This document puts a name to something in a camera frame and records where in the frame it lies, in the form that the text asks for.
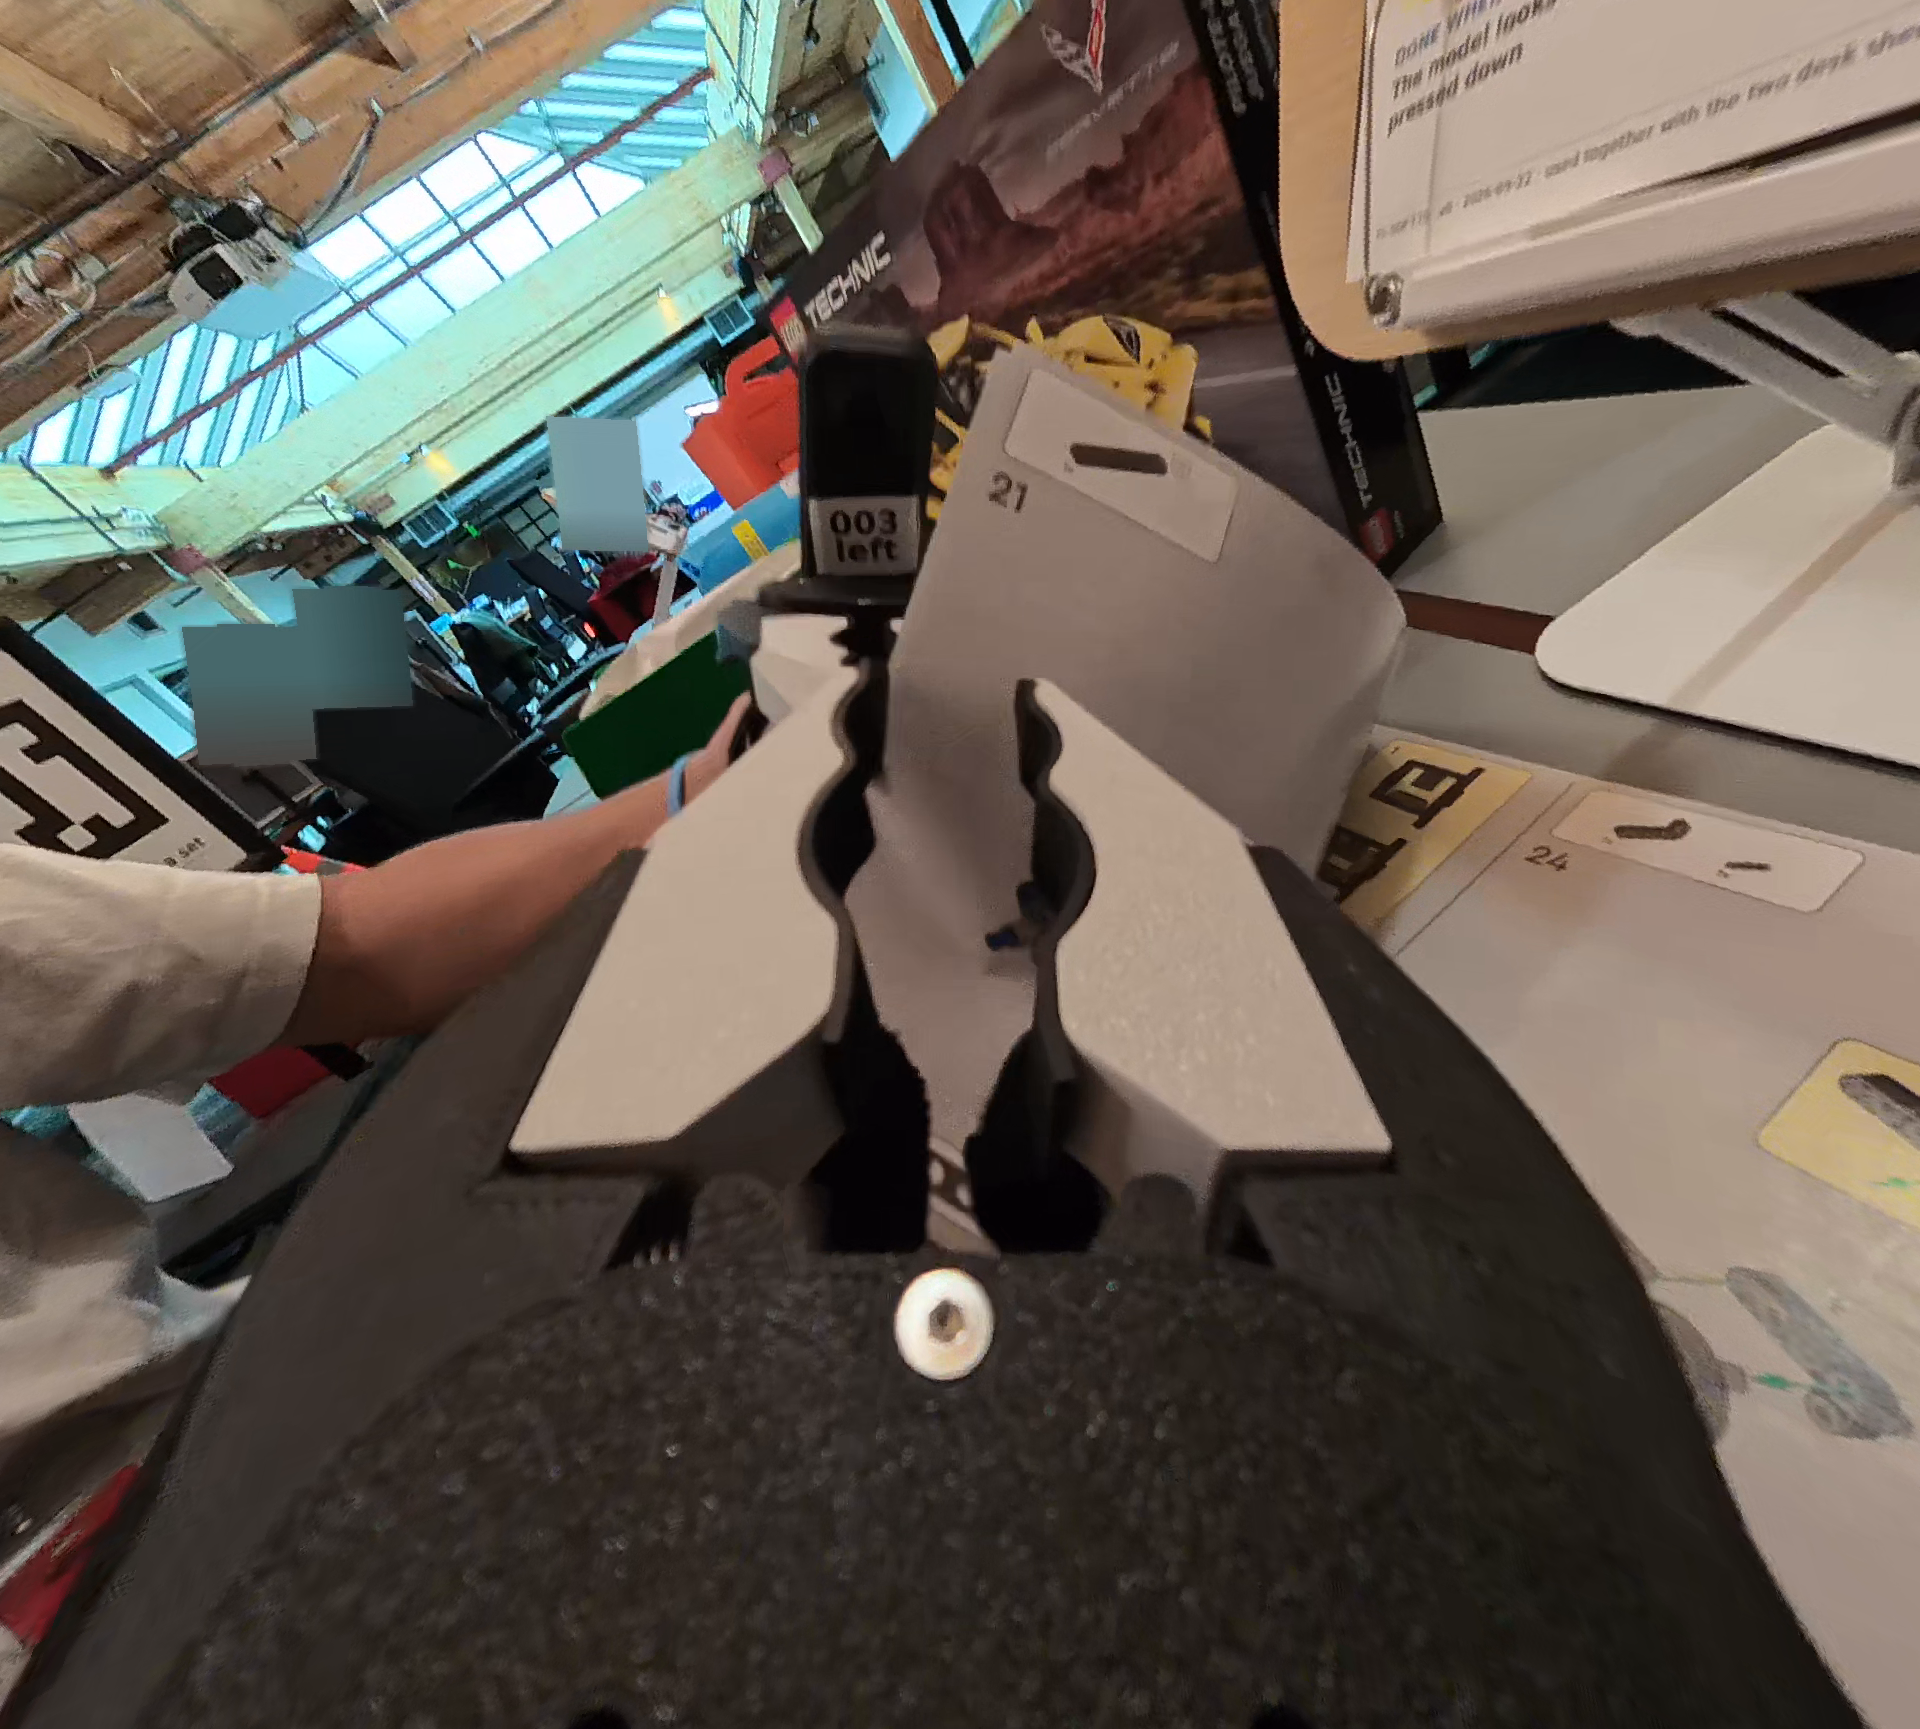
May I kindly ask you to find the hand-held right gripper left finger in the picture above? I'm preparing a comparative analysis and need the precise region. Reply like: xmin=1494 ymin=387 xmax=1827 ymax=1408
xmin=505 ymin=667 xmax=936 ymax=1255

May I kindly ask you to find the green box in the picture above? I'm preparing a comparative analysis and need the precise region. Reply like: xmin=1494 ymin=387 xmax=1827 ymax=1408
xmin=561 ymin=630 xmax=751 ymax=800

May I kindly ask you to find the lego box with car print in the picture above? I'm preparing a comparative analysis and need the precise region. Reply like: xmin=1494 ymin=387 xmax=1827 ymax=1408
xmin=764 ymin=0 xmax=1446 ymax=577

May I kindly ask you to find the black and white marker board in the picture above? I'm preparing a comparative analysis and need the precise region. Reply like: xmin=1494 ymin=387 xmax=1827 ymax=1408
xmin=0 ymin=619 xmax=280 ymax=877

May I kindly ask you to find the printed instruction sheet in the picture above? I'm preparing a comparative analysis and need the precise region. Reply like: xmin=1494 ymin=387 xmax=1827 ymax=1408
xmin=1350 ymin=0 xmax=1920 ymax=329

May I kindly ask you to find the white ceiling-mounted device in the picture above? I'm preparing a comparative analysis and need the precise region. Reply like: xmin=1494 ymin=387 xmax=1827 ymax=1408
xmin=156 ymin=203 xmax=310 ymax=332

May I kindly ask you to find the orange plastic object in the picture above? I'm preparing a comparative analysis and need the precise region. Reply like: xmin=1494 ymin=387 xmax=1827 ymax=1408
xmin=682 ymin=341 xmax=803 ymax=509

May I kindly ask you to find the person's left forearm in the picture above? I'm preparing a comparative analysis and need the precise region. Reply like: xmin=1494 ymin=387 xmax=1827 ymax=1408
xmin=284 ymin=769 xmax=691 ymax=1049

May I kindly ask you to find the white document stand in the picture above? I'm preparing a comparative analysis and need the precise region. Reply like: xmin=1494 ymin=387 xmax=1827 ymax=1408
xmin=1278 ymin=0 xmax=1920 ymax=771

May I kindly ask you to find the lego instruction booklet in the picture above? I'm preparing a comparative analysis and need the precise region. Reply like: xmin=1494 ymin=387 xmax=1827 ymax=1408
xmin=895 ymin=347 xmax=1920 ymax=1729

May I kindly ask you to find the person's pale shirt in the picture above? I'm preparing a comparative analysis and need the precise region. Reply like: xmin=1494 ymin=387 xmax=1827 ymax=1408
xmin=0 ymin=840 xmax=326 ymax=1447

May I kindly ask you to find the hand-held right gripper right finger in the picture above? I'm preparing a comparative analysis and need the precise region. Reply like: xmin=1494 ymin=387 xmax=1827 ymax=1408
xmin=961 ymin=676 xmax=1397 ymax=1255

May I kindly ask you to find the person's left hand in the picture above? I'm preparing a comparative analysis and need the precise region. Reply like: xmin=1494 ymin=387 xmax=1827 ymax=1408
xmin=682 ymin=696 xmax=764 ymax=812

